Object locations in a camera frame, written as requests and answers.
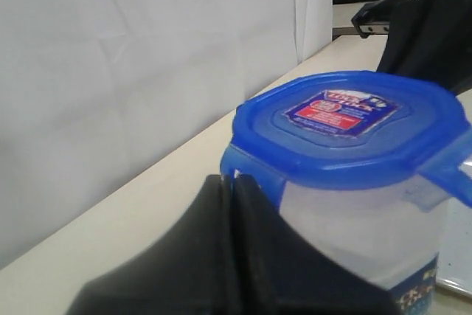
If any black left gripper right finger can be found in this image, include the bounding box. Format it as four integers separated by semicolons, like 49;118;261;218
231;175;400;314

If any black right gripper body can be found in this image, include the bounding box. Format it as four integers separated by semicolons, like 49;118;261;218
352;0;471;68

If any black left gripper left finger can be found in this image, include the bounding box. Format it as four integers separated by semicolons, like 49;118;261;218
69;175;236;314

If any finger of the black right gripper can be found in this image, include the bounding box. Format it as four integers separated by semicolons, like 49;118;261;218
377;0;471;95

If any blue snap-lock lid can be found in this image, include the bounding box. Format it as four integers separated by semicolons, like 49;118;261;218
220;71;471;205

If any clear tall plastic container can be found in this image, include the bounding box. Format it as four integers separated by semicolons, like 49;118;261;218
279;176;450;314

